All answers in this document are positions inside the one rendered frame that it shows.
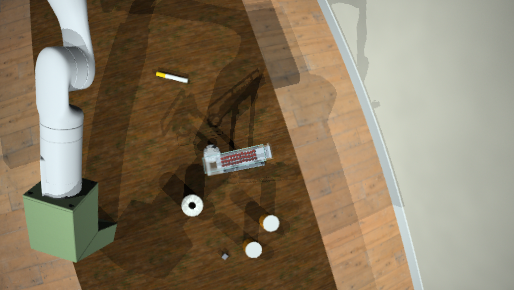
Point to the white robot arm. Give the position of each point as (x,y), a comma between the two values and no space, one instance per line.
(60,70)

